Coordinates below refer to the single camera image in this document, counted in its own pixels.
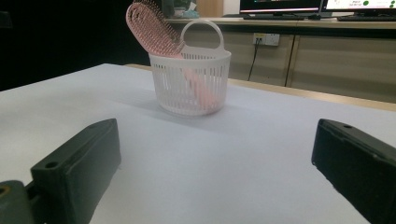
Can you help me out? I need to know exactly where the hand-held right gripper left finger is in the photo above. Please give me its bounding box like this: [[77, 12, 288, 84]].
[[30, 118, 122, 224]]

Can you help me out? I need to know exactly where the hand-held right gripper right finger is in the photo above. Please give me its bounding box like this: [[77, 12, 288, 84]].
[[311, 118, 396, 224]]

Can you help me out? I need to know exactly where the white slotted plastic basket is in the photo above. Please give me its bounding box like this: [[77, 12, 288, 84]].
[[148, 19, 233, 118]]

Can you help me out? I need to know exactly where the pink hairbrush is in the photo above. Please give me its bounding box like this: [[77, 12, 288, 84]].
[[125, 1, 219, 108]]

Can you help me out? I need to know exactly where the beige wooden cabinet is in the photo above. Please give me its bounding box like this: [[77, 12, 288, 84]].
[[164, 17, 396, 104]]

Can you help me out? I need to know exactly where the black keyboard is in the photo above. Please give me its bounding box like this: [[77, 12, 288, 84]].
[[336, 15, 396, 22], [242, 13, 305, 21]]

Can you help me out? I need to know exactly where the computer monitor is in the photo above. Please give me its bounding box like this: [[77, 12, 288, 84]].
[[239, 0, 323, 15], [323, 0, 396, 13]]

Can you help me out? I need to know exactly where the teal desk item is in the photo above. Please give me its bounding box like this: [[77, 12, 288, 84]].
[[173, 5, 201, 20]]

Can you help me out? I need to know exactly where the black power cable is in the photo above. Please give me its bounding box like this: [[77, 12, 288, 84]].
[[247, 42, 262, 82]]

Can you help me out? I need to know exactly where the white wall socket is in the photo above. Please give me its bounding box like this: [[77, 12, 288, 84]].
[[252, 32, 280, 48]]

